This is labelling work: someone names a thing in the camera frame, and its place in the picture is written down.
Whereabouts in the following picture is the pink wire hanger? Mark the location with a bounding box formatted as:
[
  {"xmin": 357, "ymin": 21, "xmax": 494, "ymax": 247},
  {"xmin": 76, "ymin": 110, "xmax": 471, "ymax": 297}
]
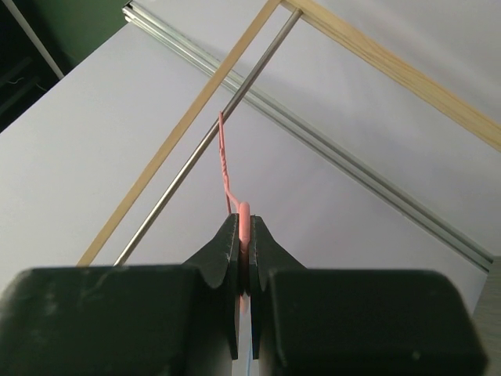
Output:
[{"xmin": 217, "ymin": 111, "xmax": 251, "ymax": 314}]

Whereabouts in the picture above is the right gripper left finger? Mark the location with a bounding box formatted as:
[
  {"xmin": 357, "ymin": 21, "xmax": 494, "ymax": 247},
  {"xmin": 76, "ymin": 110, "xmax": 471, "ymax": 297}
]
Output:
[{"xmin": 1, "ymin": 215, "xmax": 239, "ymax": 375}]

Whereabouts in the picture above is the wooden clothes rack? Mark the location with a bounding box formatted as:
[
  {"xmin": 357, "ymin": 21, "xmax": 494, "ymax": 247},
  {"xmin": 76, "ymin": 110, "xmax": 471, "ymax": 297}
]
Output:
[{"xmin": 79, "ymin": 1, "xmax": 500, "ymax": 266}]

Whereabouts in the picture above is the metal rack rail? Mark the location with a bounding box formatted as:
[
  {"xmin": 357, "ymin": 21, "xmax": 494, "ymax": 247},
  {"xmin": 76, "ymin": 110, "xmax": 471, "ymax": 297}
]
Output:
[{"xmin": 114, "ymin": 8, "xmax": 303, "ymax": 266}]

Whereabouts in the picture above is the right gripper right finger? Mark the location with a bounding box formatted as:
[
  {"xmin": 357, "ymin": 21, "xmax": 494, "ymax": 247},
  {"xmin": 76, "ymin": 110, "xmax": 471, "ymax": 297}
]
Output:
[{"xmin": 250, "ymin": 216, "xmax": 488, "ymax": 375}]

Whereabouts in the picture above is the aluminium frame post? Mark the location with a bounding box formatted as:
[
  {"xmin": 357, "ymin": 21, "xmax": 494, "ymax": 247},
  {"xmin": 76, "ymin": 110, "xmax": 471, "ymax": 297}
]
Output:
[{"xmin": 122, "ymin": 1, "xmax": 493, "ymax": 272}]

